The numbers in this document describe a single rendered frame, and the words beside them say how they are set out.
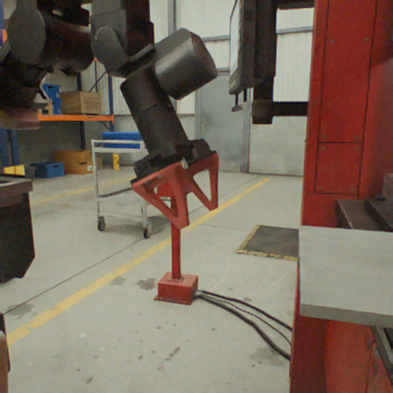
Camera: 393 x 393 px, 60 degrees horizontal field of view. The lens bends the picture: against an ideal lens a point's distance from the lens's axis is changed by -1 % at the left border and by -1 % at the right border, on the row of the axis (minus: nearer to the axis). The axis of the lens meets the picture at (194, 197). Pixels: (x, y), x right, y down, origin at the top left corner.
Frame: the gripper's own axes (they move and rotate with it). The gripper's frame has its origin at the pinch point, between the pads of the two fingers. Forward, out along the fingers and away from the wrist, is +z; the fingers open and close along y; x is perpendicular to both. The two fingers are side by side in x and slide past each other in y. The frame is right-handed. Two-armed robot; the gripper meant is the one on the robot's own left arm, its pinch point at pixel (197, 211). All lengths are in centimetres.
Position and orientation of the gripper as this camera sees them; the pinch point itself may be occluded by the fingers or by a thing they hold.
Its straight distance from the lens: 46.6
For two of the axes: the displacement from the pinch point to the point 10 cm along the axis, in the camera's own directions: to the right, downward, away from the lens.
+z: 4.1, 9.1, 0.0
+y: 4.2, -1.9, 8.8
